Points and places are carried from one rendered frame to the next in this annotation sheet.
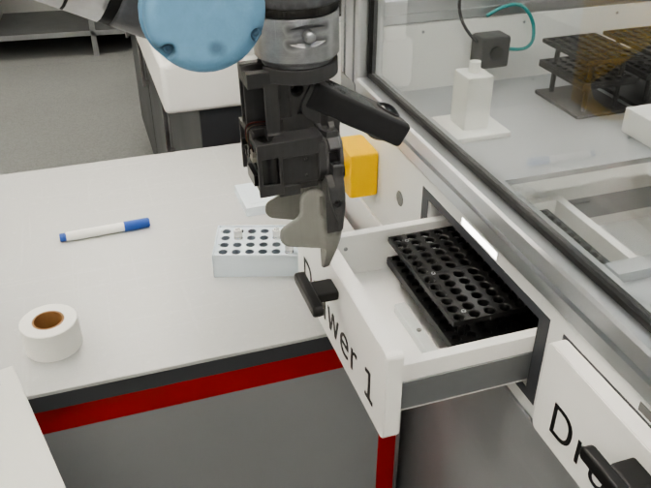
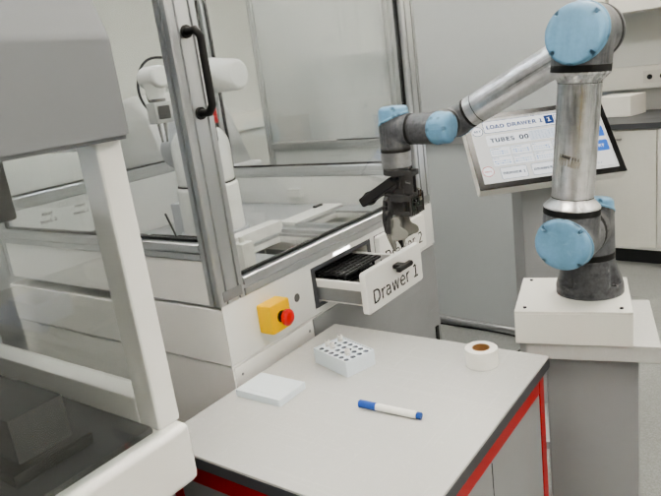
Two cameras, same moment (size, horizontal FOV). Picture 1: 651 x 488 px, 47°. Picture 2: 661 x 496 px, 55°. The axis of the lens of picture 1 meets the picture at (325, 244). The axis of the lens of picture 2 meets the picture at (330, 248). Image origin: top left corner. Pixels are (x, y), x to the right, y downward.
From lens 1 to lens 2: 2.08 m
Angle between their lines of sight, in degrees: 109
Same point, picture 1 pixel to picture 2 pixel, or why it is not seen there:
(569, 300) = (370, 225)
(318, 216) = (405, 221)
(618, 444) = not seen: hidden behind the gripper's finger
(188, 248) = (362, 383)
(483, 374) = not seen: hidden behind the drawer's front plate
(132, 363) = (456, 345)
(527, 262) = (358, 231)
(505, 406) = not seen: hidden behind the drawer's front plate
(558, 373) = (383, 241)
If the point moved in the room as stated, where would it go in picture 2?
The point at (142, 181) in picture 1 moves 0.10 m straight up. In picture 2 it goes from (308, 448) to (300, 399)
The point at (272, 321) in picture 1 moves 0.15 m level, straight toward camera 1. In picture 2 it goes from (384, 339) to (423, 319)
